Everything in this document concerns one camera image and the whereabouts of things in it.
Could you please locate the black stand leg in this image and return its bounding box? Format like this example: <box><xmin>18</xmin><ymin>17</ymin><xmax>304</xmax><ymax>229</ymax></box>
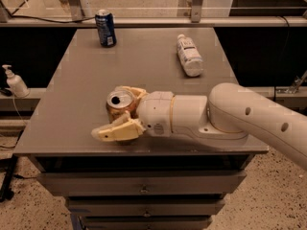
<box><xmin>0</xmin><ymin>155</ymin><xmax>18</xmax><ymax>202</ymax></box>

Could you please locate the metal frame post left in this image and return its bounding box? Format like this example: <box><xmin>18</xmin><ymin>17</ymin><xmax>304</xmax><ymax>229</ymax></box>
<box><xmin>68</xmin><ymin>0</ymin><xmax>92</xmax><ymax>20</ymax></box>

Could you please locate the blue pepsi can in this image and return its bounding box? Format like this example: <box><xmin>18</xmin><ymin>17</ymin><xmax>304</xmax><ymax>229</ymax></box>
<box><xmin>95</xmin><ymin>9</ymin><xmax>117</xmax><ymax>47</ymax></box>

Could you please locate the metal clamp bracket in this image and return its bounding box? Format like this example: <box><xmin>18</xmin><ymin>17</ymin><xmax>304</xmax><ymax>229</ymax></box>
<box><xmin>276</xmin><ymin>70</ymin><xmax>307</xmax><ymax>94</ymax></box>

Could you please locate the metal frame post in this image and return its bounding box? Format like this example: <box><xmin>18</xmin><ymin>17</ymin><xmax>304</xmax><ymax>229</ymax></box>
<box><xmin>68</xmin><ymin>0</ymin><xmax>92</xmax><ymax>20</ymax></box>
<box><xmin>190</xmin><ymin>0</ymin><xmax>203</xmax><ymax>23</ymax></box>

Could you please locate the bottom grey drawer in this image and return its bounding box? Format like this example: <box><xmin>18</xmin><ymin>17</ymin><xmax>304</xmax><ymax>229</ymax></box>
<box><xmin>82</xmin><ymin>217</ymin><xmax>212</xmax><ymax>230</ymax></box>

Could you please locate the orange soda can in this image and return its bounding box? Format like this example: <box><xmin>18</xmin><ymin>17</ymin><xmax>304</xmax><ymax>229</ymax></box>
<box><xmin>106</xmin><ymin>89</ymin><xmax>136</xmax><ymax>122</ymax></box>

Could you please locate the metal frame post right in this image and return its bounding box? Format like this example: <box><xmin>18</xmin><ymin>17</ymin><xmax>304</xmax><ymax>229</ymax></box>
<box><xmin>190</xmin><ymin>0</ymin><xmax>203</xmax><ymax>23</ymax></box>

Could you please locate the middle grey drawer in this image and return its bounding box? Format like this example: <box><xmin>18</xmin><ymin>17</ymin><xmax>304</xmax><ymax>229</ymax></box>
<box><xmin>66</xmin><ymin>198</ymin><xmax>224</xmax><ymax>217</ymax></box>

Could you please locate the white plastic bottle lying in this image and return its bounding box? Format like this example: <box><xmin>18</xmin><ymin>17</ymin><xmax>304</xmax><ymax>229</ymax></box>
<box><xmin>177</xmin><ymin>34</ymin><xmax>203</xmax><ymax>78</ymax></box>

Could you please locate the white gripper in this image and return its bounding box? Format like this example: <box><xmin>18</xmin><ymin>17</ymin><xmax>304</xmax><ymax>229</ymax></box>
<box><xmin>91</xmin><ymin>85</ymin><xmax>174</xmax><ymax>142</ymax></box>

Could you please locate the top grey drawer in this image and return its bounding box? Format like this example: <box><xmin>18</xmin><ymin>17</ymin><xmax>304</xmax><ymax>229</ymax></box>
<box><xmin>37</xmin><ymin>171</ymin><xmax>246</xmax><ymax>196</ymax></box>

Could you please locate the white pump dispenser bottle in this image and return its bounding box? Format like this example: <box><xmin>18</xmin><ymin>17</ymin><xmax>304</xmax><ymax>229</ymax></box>
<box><xmin>2</xmin><ymin>64</ymin><xmax>30</xmax><ymax>98</ymax></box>

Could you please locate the black cable on ledge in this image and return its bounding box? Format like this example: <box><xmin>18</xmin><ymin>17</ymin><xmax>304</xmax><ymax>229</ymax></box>
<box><xmin>0</xmin><ymin>0</ymin><xmax>96</xmax><ymax>24</ymax></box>

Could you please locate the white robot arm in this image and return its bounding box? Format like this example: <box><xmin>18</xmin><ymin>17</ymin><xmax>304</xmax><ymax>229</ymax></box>
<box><xmin>91</xmin><ymin>82</ymin><xmax>307</xmax><ymax>170</ymax></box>

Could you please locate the grey drawer cabinet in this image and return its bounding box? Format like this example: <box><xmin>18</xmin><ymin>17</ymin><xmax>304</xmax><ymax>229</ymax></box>
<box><xmin>12</xmin><ymin>27</ymin><xmax>270</xmax><ymax>230</ymax></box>

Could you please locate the grey drawer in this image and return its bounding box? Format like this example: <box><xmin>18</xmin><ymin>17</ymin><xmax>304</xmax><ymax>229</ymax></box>
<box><xmin>82</xmin><ymin>217</ymin><xmax>212</xmax><ymax>230</ymax></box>
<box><xmin>66</xmin><ymin>198</ymin><xmax>224</xmax><ymax>217</ymax></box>
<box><xmin>37</xmin><ymin>171</ymin><xmax>246</xmax><ymax>196</ymax></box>

